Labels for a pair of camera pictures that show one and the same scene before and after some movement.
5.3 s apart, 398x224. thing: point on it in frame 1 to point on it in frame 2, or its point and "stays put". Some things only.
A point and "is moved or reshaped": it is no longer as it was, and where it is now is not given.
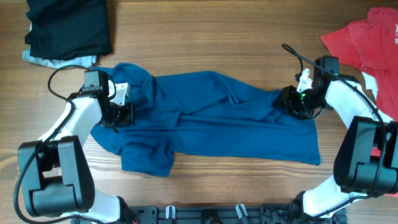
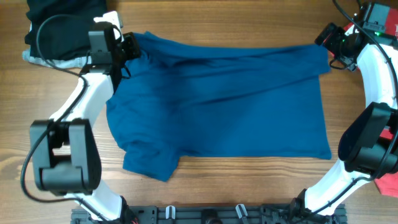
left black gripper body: (120, 114) to (127, 48)
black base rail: (227, 214) stays put
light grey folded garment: (85, 61) stays put
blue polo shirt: (200, 111) is moved or reshaped
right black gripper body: (301, 104) to (336, 43)
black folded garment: (68, 29) stays put
